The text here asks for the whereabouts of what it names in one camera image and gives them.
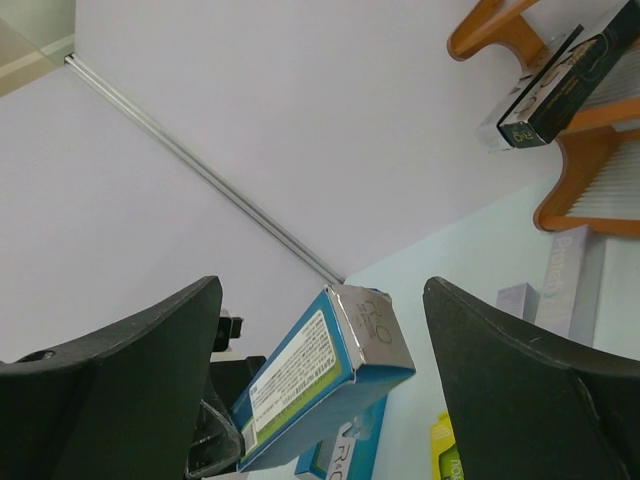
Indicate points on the orange wooden shelf rack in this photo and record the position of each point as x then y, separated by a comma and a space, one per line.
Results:
599, 183

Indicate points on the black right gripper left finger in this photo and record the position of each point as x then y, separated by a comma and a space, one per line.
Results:
118, 403

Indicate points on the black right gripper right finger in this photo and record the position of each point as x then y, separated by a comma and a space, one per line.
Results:
526, 403

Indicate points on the lilac text-side toothpaste box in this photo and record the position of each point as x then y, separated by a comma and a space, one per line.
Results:
520, 301

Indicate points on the blue toothpaste box with barcode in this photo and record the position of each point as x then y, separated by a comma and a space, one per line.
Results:
345, 353

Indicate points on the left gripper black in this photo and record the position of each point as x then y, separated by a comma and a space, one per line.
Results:
217, 444

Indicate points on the yellow Curaprox box left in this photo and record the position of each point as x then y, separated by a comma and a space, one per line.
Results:
445, 458

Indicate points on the aluminium frame rail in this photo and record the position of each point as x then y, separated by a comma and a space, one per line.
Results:
216, 181

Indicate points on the lilac Protefix toothpaste box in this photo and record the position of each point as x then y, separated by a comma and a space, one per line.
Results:
569, 297

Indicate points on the white blue R&O box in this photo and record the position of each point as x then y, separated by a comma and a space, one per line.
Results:
350, 454

